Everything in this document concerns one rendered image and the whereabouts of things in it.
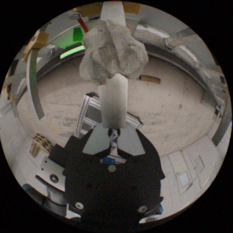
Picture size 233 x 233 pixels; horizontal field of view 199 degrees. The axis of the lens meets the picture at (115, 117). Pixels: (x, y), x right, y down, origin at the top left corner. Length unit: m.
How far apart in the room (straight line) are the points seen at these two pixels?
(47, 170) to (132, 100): 1.06
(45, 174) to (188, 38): 0.59
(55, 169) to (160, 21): 0.78
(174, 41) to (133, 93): 0.85
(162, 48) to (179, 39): 0.09
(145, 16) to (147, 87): 0.88
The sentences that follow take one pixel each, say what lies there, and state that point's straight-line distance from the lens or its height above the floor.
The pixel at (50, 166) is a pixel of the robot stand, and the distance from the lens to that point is 0.30.
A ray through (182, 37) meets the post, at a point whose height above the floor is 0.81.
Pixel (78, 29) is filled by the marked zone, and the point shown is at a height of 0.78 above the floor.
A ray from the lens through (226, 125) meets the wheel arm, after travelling 0.23.
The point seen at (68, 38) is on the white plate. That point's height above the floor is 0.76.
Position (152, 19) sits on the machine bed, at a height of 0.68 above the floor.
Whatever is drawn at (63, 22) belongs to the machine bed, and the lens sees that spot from 0.52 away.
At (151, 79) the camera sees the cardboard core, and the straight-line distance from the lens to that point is 0.96.
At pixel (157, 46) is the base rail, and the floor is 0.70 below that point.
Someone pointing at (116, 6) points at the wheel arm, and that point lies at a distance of 0.16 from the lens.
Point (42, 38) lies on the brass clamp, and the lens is 0.30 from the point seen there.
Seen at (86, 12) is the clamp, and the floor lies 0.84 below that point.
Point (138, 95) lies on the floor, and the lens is 1.00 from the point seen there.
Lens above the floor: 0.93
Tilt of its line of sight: 59 degrees down
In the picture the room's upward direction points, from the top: 178 degrees counter-clockwise
